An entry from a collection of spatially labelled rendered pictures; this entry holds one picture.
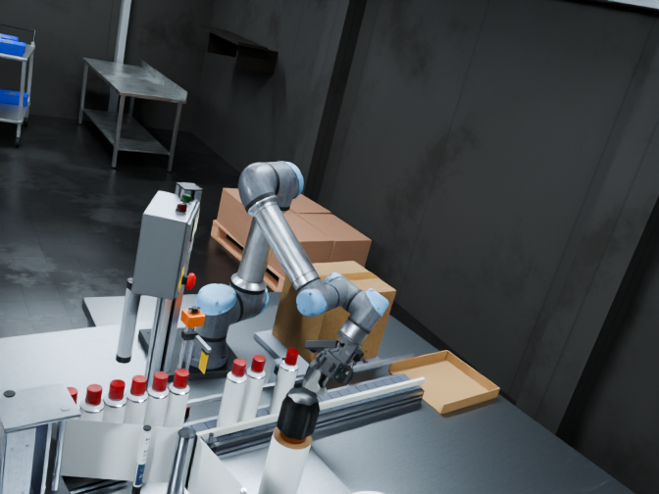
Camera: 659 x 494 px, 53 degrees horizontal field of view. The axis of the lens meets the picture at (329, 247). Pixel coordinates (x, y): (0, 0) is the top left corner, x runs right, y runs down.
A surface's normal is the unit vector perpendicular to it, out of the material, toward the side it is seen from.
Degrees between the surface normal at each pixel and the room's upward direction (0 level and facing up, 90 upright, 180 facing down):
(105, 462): 90
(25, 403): 0
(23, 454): 90
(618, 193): 90
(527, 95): 90
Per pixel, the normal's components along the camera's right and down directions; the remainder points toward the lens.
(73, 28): 0.50, 0.41
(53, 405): 0.24, -0.91
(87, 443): 0.16, 0.38
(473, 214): -0.83, -0.01
